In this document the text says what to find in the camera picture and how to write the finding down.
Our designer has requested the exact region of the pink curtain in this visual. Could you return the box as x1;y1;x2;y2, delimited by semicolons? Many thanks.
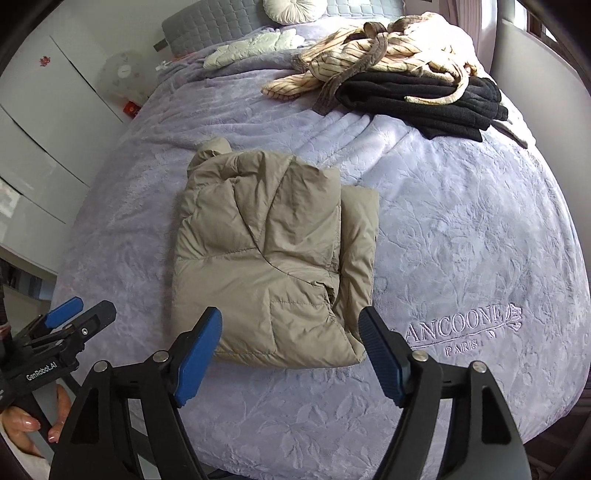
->
439;0;498;72

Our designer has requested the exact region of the left hand on gripper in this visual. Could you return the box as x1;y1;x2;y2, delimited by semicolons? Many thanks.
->
1;383;72;458

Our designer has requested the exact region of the cream striped robe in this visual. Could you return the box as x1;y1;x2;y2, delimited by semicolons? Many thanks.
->
262;12;488;115

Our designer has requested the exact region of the black folded fleece garment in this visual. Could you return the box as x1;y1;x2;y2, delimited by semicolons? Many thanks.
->
334;71;510;142

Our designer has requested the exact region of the round cream pleated cushion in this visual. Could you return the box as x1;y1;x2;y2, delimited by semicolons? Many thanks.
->
263;0;328;26

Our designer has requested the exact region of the pale green folded garment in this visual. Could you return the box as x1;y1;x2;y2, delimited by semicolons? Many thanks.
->
204;29;307;70

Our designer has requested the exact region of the window with dark frame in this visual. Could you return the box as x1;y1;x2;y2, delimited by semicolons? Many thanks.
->
521;0;591;81

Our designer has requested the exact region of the beige puffer down jacket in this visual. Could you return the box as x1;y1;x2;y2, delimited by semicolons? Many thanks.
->
170;137;380;369

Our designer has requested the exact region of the white wardrobe with drawers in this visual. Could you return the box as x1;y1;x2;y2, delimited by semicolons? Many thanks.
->
1;12;126;274

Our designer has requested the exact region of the white round desk fan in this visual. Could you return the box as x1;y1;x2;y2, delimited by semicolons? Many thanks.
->
97;51;155;106

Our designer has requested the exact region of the red small box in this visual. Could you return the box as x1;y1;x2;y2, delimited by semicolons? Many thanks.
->
123;101;140;118

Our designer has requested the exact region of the grey quilted headboard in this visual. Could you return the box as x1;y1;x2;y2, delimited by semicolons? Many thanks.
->
161;1;405;57

